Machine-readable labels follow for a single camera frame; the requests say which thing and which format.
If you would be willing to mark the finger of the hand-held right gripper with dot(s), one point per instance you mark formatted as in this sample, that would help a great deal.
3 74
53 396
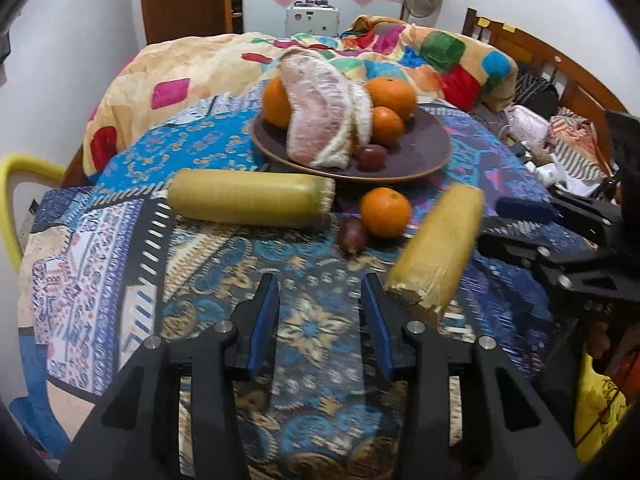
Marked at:
520 250
525 210

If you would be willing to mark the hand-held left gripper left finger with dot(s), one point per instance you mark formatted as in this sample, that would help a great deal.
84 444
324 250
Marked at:
265 320

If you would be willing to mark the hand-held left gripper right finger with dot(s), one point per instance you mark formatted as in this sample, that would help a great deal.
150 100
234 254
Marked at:
376 320

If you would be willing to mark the yellow corn cob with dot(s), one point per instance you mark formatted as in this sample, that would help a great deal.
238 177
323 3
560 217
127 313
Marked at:
435 252
250 200

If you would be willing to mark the small orange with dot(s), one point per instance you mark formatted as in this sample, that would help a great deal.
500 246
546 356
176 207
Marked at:
386 126
385 212

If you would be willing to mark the purple plate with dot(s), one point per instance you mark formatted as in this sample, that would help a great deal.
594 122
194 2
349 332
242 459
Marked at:
415 155

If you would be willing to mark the large orange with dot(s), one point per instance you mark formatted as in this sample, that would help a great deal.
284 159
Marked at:
391 96

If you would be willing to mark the medium orange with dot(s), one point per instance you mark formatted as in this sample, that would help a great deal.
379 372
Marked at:
276 105

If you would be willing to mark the pink pomelo segment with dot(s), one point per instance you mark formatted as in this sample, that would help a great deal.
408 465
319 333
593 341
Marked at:
315 110

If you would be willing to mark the person's right hand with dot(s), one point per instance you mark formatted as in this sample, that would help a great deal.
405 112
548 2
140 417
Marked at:
600 342

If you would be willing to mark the white bottle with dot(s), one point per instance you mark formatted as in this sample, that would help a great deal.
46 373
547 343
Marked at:
546 174

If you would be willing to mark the blue patterned cloth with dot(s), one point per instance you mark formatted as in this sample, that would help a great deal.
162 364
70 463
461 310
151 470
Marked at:
310 310

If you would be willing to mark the striped cloth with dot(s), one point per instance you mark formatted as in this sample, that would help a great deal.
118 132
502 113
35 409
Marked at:
577 147

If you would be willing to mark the pink bag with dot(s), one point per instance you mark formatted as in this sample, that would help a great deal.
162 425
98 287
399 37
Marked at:
529 122

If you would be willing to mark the black bag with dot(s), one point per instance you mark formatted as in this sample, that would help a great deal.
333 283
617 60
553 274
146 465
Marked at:
537 95

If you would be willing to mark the yellow printed cloth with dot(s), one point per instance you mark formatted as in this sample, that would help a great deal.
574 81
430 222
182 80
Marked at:
597 410

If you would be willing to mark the wooden bed headboard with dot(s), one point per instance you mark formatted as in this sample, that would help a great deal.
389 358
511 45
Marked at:
545 55

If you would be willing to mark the colourful patchwork blanket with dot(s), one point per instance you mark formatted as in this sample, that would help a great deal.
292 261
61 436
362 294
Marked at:
210 65

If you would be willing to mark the small white cabinet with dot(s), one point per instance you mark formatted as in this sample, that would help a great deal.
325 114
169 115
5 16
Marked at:
312 20

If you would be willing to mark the yellow chair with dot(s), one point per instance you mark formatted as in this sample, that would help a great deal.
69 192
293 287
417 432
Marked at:
20 170

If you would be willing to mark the brown wooden door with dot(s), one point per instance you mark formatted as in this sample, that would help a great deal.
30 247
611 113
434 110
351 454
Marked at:
182 0

